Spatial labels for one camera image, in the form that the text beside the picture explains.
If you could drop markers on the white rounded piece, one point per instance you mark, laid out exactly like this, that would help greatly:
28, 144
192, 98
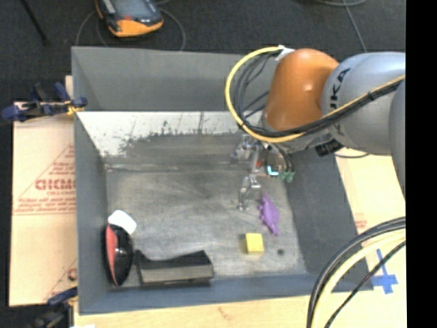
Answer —
122, 220

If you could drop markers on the brown cardboard board red print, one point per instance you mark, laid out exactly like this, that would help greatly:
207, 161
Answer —
41, 217

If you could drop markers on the black long angular box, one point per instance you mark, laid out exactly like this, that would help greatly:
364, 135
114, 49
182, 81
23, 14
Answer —
177, 268

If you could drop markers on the yellow sponge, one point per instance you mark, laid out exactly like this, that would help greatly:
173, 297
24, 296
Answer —
254, 243

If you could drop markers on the purple toy animal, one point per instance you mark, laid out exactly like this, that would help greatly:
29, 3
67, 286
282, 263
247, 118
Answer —
269, 214

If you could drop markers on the black cylinder on white bracket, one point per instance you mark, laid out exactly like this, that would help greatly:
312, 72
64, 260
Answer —
327, 148

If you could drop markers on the red and black oval object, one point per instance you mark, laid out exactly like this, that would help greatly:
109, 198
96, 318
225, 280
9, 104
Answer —
117, 255

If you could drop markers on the grey metal bin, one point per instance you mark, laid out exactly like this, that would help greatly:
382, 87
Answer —
191, 197

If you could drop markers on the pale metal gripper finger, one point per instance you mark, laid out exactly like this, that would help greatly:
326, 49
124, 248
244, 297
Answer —
243, 193
256, 182

